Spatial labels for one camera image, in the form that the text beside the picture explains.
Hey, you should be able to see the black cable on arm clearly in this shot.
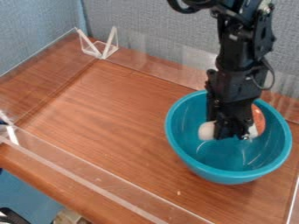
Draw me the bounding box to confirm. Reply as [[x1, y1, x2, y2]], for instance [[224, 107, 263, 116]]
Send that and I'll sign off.
[[248, 58, 277, 91]]

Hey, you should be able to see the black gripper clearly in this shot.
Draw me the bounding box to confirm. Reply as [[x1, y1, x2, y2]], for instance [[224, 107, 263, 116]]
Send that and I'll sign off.
[[206, 32, 270, 140]]

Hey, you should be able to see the clear acrylic front barrier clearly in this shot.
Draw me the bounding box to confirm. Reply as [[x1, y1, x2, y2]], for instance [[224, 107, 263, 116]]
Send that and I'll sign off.
[[0, 111, 210, 224]]

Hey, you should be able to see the white mushroom with red cap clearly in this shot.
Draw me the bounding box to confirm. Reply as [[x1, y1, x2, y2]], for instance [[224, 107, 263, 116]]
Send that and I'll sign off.
[[198, 105, 267, 141]]

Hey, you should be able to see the blue plastic bowl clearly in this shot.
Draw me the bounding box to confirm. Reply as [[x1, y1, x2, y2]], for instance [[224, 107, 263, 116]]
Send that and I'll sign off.
[[163, 88, 294, 186]]

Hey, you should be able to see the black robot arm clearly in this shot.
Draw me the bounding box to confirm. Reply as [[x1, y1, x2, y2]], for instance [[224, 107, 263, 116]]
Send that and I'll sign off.
[[167, 0, 277, 140]]

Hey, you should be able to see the clear acrylic back barrier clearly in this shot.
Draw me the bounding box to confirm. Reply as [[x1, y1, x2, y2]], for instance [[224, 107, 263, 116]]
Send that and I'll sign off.
[[83, 25, 299, 123]]

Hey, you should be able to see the clear acrylic barrier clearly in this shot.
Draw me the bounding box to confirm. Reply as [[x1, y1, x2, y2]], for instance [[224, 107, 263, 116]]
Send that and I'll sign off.
[[83, 25, 299, 123], [0, 111, 210, 224]]

